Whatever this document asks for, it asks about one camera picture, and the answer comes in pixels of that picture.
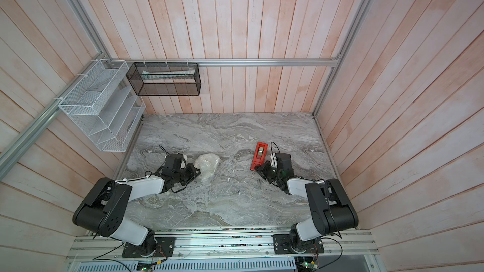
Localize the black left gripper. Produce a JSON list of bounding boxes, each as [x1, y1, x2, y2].
[[173, 163, 202, 186]]

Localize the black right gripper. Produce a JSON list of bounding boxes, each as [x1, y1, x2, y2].
[[255, 160, 283, 183]]

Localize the red tape dispenser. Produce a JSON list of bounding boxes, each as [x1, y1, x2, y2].
[[250, 142, 268, 171]]

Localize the clear bubble wrap sheet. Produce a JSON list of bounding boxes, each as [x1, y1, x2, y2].
[[194, 153, 221, 182]]

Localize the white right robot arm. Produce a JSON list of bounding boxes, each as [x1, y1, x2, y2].
[[251, 151, 359, 245]]

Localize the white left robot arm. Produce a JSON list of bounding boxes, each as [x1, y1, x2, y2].
[[73, 154, 201, 246]]

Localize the black mesh basket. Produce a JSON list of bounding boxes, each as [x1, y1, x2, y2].
[[127, 62, 202, 96]]

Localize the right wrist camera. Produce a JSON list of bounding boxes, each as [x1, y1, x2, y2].
[[270, 154, 277, 168]]

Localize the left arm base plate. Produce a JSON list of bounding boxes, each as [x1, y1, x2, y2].
[[122, 237, 176, 258]]

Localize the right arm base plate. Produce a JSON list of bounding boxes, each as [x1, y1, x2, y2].
[[272, 232, 324, 254]]

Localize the white wire mesh shelf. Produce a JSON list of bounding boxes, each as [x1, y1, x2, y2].
[[59, 59, 146, 152]]

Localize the aluminium frame rail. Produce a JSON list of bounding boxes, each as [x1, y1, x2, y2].
[[123, 58, 339, 67]]

